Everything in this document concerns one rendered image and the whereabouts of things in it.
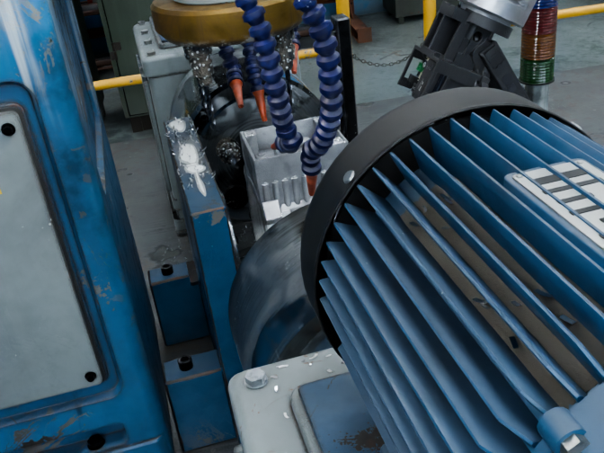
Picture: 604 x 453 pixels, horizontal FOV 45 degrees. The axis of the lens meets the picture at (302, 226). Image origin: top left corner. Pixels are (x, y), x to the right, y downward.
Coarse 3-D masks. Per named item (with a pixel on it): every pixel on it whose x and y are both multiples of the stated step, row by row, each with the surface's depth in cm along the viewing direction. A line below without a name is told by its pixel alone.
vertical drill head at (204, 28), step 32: (160, 0) 82; (192, 0) 77; (224, 0) 76; (288, 0) 77; (160, 32) 80; (192, 32) 76; (224, 32) 75; (288, 32) 81; (192, 64) 80; (288, 64) 83
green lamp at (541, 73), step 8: (520, 64) 131; (528, 64) 129; (536, 64) 128; (544, 64) 128; (552, 64) 129; (520, 72) 132; (528, 72) 130; (536, 72) 129; (544, 72) 129; (552, 72) 130; (520, 80) 132; (528, 80) 130; (536, 80) 130; (544, 80) 130
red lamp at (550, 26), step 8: (552, 8) 124; (528, 16) 125; (536, 16) 124; (544, 16) 124; (552, 16) 124; (528, 24) 126; (536, 24) 125; (544, 24) 125; (552, 24) 125; (528, 32) 127; (536, 32) 126; (544, 32) 126; (552, 32) 126
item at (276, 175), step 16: (272, 128) 96; (304, 128) 97; (256, 144) 95; (336, 144) 89; (256, 160) 87; (272, 160) 88; (288, 160) 88; (256, 176) 88; (272, 176) 89; (288, 176) 89; (304, 176) 90; (320, 176) 90; (256, 192) 92; (272, 192) 90; (288, 192) 90; (304, 192) 91
